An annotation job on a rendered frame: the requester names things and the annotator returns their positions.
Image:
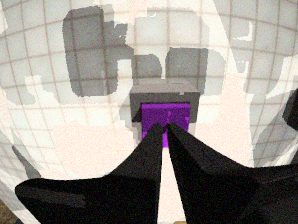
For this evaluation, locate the blue button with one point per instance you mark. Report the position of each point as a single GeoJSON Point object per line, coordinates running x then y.
{"type": "Point", "coordinates": [295, 160]}

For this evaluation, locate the purple button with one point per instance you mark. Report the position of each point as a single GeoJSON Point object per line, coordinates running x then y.
{"type": "Point", "coordinates": [163, 103]}

